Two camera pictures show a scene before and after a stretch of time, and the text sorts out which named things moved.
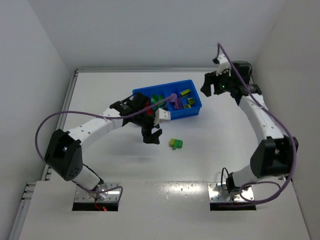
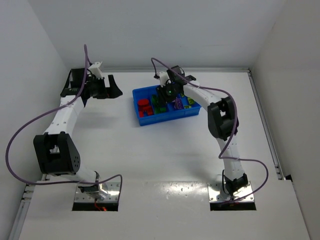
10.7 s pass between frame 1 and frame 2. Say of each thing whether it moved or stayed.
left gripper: moved
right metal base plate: stayed
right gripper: moved
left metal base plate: stayed
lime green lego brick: stayed
